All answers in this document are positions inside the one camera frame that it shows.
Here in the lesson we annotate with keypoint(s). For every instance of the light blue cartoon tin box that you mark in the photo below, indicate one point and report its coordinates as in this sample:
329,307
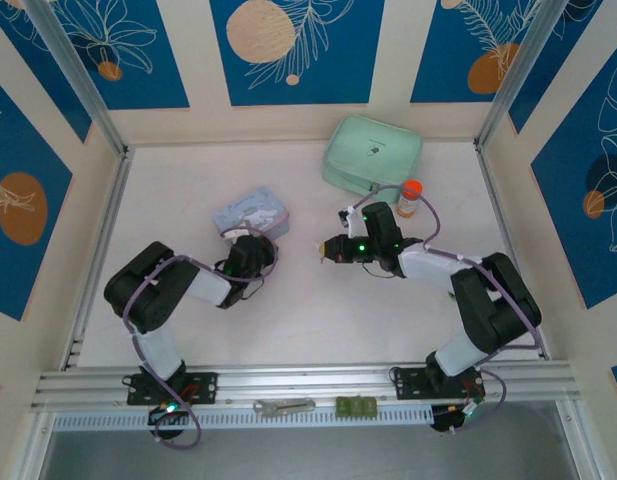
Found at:
248,205

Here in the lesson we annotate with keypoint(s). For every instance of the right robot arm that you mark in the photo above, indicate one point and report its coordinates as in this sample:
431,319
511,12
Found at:
493,305

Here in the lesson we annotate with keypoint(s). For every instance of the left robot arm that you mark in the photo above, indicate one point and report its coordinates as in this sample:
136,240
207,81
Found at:
143,295

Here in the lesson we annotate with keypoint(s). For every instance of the orange capped bottle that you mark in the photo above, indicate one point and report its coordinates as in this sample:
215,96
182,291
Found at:
410,200

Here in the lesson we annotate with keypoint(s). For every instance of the mint green zip pouch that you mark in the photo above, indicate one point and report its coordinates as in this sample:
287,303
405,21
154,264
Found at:
370,147

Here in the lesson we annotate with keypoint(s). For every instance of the green terminal block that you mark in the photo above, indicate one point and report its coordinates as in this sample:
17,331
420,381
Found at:
356,405

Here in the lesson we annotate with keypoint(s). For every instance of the silver wrench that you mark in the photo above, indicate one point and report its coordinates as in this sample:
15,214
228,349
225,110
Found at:
280,406

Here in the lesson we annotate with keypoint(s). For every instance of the black controller board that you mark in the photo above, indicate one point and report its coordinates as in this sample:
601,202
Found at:
455,417
163,416

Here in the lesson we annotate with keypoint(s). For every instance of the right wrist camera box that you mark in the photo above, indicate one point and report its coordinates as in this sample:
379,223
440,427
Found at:
352,222

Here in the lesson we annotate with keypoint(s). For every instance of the aluminium mounting rail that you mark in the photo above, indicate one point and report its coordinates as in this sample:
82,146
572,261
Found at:
298,381

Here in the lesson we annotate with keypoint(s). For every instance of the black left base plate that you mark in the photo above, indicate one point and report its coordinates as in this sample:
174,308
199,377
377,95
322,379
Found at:
203,387

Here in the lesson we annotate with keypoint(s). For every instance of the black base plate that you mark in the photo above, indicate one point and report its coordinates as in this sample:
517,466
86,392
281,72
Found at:
203,387
410,384

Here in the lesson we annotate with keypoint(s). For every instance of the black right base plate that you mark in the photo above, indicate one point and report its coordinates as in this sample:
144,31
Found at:
410,384

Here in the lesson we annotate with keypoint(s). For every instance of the aluminium frame post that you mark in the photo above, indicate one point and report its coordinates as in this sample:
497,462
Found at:
73,70
518,70

